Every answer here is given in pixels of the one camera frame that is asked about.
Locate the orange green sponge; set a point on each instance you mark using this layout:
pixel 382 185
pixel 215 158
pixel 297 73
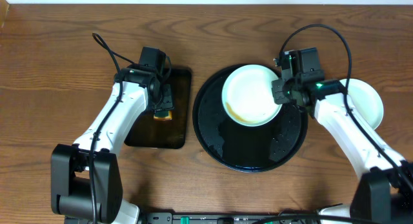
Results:
pixel 163 115

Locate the mint green plate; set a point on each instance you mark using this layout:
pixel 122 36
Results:
pixel 367 101
pixel 247 95

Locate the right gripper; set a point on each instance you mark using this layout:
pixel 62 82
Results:
pixel 278 97

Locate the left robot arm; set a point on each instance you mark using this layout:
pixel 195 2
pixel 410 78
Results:
pixel 85 179

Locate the black round tray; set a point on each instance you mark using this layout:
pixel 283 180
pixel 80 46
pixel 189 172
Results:
pixel 241 148

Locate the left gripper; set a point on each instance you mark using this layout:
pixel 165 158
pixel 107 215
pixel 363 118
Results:
pixel 166 98

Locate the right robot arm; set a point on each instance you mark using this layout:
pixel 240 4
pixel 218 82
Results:
pixel 384 193

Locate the black rectangular water tray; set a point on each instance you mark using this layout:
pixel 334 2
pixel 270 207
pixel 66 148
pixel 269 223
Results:
pixel 150 133

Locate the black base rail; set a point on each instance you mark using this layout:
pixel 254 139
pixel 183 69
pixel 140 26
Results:
pixel 169 218

